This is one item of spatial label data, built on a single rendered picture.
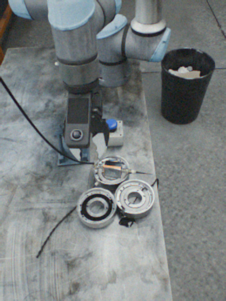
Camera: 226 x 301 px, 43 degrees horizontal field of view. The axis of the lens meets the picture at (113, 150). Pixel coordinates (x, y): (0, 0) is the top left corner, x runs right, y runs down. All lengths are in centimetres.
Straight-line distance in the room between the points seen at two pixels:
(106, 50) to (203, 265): 114
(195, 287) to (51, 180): 97
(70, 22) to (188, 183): 147
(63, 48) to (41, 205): 48
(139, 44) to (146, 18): 9
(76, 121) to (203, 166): 146
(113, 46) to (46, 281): 76
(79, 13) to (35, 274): 58
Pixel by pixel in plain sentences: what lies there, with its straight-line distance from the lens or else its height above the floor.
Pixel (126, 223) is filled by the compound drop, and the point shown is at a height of 80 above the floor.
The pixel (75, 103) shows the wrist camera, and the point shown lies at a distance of 56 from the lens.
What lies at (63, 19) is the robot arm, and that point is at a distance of 50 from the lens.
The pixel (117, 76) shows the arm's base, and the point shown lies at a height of 84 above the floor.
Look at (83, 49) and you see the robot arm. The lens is 52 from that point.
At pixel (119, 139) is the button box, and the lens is 91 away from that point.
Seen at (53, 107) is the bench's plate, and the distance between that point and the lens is 110.
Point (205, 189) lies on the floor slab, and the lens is 183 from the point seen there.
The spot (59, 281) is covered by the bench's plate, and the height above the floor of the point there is 80.
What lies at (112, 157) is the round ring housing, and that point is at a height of 83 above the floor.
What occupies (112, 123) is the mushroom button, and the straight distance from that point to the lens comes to 90.
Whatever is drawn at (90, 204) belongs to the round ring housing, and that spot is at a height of 83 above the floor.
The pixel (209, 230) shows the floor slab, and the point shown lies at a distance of 171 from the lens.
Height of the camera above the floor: 152
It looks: 51 degrees down
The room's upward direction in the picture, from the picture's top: 5 degrees counter-clockwise
